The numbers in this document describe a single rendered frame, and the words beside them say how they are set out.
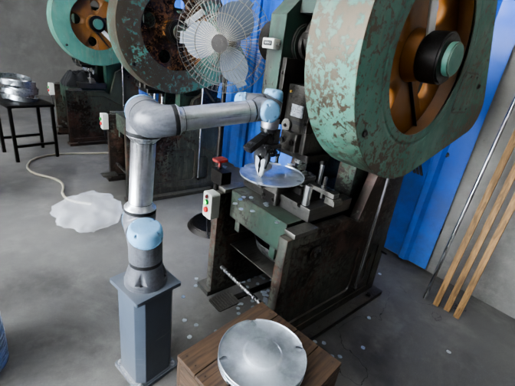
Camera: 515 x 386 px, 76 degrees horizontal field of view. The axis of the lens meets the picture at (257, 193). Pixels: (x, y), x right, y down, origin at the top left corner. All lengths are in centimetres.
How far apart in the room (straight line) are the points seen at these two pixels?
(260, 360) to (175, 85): 198
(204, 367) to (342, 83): 94
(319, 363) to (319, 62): 95
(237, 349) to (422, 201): 172
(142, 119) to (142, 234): 38
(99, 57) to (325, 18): 343
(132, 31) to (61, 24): 171
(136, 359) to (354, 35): 131
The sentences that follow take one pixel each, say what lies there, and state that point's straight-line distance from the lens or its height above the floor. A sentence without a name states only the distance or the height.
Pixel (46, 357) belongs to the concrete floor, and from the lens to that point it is 177.
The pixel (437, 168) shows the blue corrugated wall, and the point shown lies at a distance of 244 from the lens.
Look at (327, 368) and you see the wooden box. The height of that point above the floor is 35.
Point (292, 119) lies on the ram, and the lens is 149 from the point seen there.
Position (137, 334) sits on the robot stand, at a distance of 138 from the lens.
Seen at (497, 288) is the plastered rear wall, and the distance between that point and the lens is 258.
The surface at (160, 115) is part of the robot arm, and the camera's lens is 105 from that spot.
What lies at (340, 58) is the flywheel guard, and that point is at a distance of 94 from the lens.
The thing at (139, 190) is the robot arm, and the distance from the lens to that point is 125.
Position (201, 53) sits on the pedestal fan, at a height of 123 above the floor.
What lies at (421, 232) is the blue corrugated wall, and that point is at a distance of 259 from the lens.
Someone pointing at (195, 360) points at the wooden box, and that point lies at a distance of 120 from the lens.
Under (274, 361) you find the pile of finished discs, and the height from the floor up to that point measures 38.
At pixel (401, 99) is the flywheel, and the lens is 130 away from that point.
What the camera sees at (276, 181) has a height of 78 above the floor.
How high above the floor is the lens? 128
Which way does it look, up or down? 23 degrees down
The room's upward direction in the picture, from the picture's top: 8 degrees clockwise
